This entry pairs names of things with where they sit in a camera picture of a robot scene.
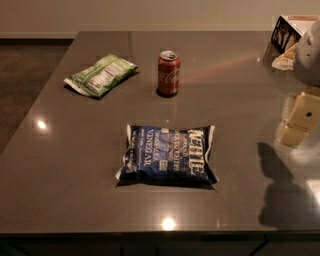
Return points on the black snack box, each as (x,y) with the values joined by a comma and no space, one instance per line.
(289,29)

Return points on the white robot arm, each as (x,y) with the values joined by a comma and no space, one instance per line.
(306,68)

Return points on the green chip bag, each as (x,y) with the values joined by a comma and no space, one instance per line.
(102,77)

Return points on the pale crumpled wrapper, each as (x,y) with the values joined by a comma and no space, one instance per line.
(286,60)

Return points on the red soda can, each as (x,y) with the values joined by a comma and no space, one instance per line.
(168,73)

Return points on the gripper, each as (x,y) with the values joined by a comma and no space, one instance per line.
(309,55)

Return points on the blue chip bag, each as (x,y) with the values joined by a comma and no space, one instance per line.
(162,154)

